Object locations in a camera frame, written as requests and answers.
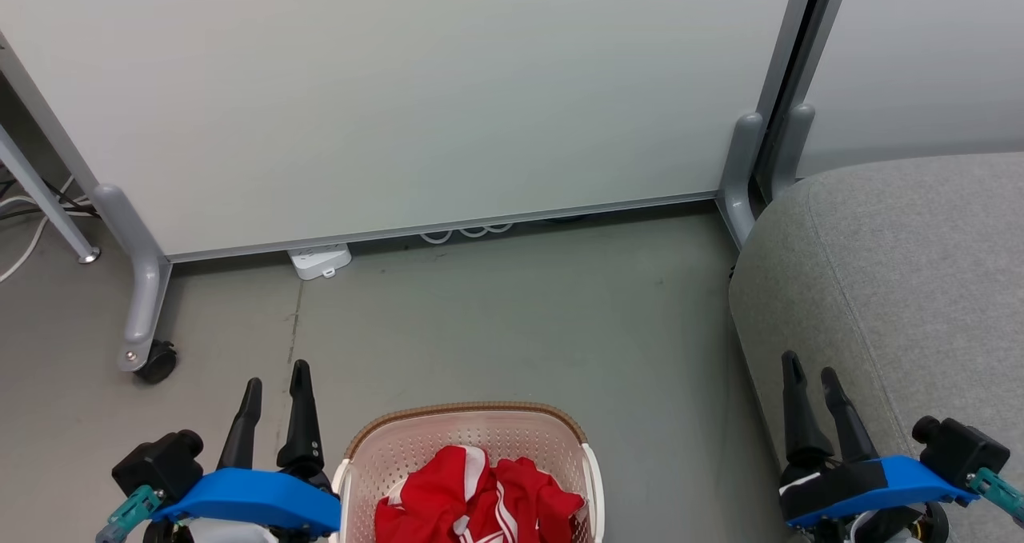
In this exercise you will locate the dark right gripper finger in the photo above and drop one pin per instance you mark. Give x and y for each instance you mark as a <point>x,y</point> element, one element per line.
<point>852,439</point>
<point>802,431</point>

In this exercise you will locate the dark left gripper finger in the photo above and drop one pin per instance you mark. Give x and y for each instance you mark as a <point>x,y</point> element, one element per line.
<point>242,439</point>
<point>302,431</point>

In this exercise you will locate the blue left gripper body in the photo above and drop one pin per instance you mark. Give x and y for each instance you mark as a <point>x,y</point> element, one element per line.
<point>256,499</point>

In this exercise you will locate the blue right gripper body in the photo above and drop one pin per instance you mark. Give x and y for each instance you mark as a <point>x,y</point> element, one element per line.
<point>872,483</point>

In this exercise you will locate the red garment with white print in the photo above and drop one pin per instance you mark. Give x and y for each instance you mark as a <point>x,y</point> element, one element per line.
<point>436,495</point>

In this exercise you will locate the grey fabric sofa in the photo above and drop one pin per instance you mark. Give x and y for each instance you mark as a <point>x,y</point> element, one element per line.
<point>904,287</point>

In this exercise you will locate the white perforated laundry basket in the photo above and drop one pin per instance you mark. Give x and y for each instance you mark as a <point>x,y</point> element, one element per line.
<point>400,447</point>

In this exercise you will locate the black caster wheel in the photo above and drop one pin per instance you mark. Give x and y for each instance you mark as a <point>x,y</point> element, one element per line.
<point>158,363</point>

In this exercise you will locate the white power strip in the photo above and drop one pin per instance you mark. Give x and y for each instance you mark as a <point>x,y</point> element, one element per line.
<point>322,260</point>

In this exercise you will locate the grey partition foot with caster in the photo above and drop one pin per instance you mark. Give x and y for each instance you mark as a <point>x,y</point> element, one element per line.
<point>142,287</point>

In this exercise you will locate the grey metal table leg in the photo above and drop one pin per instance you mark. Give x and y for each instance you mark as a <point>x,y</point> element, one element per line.
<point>48,199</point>

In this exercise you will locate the large white partition panel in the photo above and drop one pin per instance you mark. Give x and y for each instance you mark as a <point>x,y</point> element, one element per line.
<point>400,87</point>

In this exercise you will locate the small white partition panel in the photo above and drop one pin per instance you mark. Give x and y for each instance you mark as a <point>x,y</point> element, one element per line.
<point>920,55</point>

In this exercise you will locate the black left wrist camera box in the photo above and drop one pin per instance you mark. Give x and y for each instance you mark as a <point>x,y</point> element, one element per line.
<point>160,461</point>

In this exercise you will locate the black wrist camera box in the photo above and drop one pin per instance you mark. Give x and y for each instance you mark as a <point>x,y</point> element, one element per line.
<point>964,451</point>
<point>160,461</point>

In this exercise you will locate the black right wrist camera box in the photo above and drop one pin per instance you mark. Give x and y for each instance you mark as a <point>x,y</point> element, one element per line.
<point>964,451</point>

